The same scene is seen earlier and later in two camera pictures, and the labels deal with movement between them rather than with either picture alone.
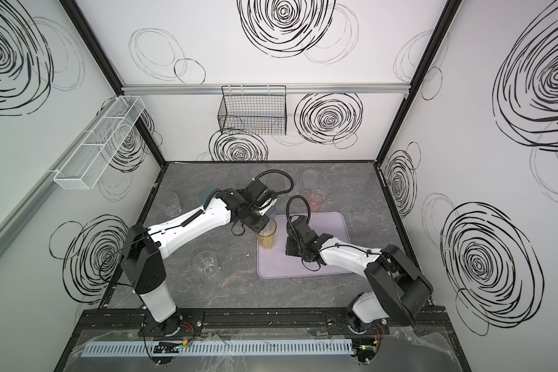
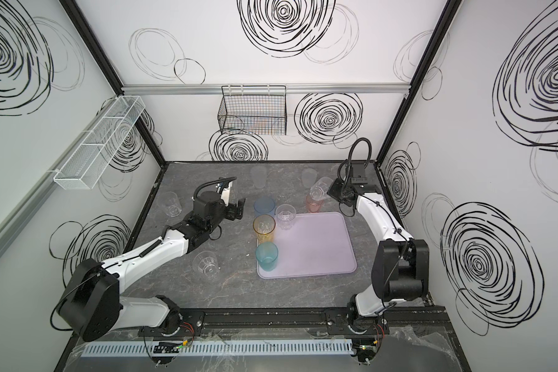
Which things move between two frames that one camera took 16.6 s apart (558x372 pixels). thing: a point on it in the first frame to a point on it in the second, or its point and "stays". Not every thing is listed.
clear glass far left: [169, 202] stays
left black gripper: [258, 222] to [235, 209]
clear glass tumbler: [310, 178] stays
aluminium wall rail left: [12, 222] stays
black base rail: [263, 322] stays
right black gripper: [295, 244] to [337, 191]
